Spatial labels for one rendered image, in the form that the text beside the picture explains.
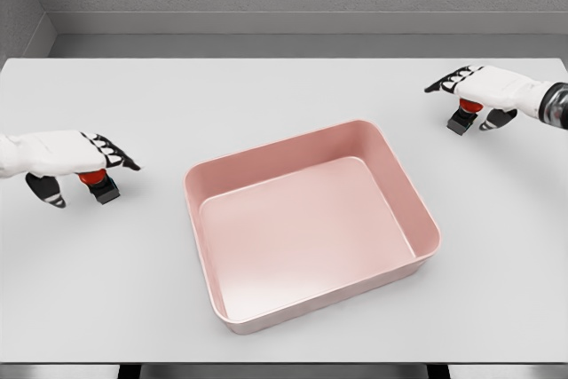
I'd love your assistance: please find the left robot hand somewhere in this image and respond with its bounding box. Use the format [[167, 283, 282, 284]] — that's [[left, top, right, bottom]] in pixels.
[[16, 130, 142, 209]]

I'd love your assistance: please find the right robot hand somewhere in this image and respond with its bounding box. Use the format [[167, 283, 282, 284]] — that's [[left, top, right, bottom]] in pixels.
[[423, 64, 532, 131]]

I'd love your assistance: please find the pink rectangular basket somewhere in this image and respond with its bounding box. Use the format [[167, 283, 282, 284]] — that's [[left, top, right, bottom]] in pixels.
[[183, 119, 443, 336]]

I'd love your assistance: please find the red-button black industrial switch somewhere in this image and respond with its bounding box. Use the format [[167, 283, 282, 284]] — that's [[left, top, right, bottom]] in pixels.
[[77, 169, 122, 206], [446, 99, 484, 136]]

